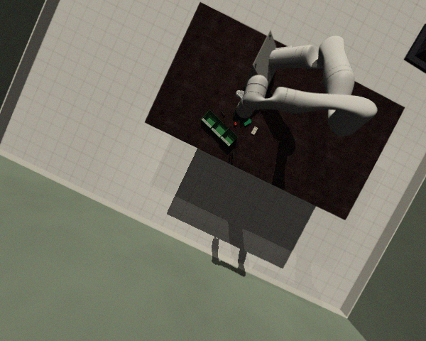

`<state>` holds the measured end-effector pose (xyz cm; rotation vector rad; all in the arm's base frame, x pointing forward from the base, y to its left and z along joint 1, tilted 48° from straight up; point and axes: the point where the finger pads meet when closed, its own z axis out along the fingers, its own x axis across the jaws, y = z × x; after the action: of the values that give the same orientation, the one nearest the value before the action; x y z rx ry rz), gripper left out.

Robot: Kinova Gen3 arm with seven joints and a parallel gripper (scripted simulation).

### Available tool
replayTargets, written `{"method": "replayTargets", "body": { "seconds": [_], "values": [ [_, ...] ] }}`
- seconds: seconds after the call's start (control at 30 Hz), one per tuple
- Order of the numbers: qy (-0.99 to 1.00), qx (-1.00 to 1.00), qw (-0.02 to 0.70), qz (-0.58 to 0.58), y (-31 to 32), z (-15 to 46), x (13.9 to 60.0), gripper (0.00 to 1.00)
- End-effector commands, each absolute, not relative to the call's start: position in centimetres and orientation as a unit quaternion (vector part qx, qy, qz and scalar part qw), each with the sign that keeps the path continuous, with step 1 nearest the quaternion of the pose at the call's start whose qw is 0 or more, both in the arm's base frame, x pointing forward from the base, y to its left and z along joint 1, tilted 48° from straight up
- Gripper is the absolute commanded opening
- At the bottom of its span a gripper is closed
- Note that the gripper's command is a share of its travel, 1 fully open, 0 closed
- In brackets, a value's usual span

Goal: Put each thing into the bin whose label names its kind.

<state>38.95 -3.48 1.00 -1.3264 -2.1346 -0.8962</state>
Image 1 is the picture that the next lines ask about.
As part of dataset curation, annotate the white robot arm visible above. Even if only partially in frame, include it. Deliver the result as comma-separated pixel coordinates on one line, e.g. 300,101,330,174
239,36,377,136

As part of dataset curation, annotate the green three-compartment bin rack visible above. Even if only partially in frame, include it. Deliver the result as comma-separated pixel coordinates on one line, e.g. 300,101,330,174
201,111,238,146

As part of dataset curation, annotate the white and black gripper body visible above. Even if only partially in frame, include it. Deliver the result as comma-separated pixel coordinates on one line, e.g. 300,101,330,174
233,90,254,122

